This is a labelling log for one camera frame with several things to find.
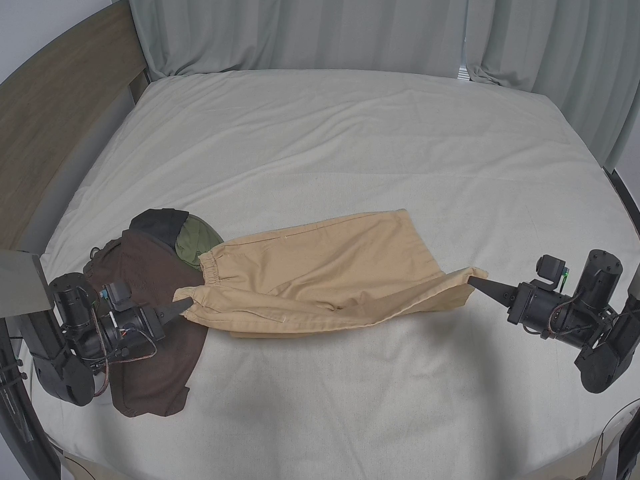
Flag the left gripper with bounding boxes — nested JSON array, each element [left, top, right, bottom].
[[106, 306, 168, 358]]

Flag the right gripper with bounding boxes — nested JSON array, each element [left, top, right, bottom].
[[506, 281, 577, 341]]

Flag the tan shorts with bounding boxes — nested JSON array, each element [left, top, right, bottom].
[[172, 208, 489, 342]]

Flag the bed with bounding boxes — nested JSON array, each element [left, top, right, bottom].
[[0, 0, 640, 480]]

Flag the brown garment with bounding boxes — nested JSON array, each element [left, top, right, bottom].
[[81, 230, 214, 419]]

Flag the black garment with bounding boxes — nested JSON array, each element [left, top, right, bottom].
[[129, 209, 191, 260]]

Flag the green garment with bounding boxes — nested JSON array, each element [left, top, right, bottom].
[[175, 216, 227, 277]]

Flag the grey-green curtain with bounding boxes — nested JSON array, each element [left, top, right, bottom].
[[122, 0, 470, 82], [462, 0, 640, 170]]

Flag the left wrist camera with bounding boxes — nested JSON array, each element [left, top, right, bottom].
[[101, 281, 134, 315]]

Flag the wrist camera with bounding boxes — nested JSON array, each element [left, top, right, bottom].
[[101, 281, 134, 315], [535, 254, 572, 292]]

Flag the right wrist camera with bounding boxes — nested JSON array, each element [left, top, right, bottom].
[[535, 254, 572, 292]]

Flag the black cable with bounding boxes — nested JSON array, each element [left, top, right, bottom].
[[91, 327, 159, 400]]

